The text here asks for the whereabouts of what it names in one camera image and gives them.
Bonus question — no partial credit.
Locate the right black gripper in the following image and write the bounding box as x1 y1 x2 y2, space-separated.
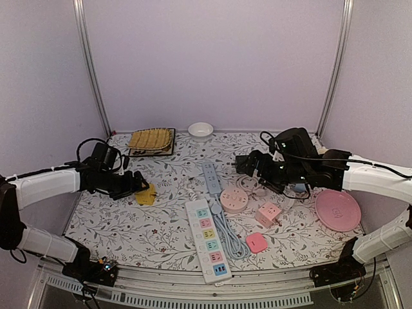
238 149 310 194

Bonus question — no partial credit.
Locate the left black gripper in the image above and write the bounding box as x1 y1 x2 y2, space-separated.
98 169 150 200

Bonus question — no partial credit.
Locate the yellow cube adapter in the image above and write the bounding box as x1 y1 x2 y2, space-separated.
135 183 157 206

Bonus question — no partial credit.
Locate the small light blue plug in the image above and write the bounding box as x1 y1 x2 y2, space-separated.
294 183 306 193

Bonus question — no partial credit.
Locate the white plug adapter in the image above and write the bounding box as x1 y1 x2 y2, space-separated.
282 198 295 212

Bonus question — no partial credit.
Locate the pink cube socket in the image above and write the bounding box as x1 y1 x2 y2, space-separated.
255 202 281 229

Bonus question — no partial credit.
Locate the pink round socket base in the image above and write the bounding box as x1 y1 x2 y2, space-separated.
220 187 248 214

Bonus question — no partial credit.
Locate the pink square plug adapter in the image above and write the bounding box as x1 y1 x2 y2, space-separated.
245 232 268 254

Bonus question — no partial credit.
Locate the light blue power strip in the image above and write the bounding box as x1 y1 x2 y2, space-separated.
201 161 251 260

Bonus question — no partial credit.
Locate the white long power strip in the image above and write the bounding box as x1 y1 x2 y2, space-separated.
185 188 232 286

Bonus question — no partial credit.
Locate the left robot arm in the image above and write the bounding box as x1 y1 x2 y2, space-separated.
1 162 149 279

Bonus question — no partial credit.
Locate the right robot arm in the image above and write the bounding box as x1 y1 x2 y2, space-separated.
234 149 411 281

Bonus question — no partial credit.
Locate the yellow woven mat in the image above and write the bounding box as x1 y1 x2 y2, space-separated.
128 128 176 157

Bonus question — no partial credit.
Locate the cream cup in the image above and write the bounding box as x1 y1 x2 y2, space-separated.
317 147 328 155

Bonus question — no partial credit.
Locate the pink plate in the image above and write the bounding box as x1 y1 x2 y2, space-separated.
315 189 361 232

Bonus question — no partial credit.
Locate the white ceramic bowl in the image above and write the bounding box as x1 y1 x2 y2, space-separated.
188 122 214 142

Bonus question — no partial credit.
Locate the white coiled cable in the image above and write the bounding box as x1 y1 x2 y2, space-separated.
236 175 268 197

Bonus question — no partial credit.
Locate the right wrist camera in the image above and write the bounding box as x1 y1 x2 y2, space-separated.
275 127 317 161

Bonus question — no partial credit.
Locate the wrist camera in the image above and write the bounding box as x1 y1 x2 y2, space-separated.
90 142 120 172
275 127 317 161

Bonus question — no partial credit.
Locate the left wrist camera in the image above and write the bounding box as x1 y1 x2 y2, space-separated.
90 142 120 172

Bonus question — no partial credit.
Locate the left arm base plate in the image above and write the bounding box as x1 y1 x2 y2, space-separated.
62 256 118 287

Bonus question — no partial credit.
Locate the front aluminium rail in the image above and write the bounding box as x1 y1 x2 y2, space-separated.
26 256 408 308

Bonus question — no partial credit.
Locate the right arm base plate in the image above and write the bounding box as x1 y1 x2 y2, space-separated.
309 257 366 287

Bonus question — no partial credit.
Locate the right aluminium frame post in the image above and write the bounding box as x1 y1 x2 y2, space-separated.
315 0 353 140

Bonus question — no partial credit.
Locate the aluminium frame post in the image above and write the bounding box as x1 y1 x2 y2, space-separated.
73 0 112 137
315 0 353 140

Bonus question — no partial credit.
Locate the left aluminium frame post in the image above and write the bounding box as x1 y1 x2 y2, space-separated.
73 0 112 137

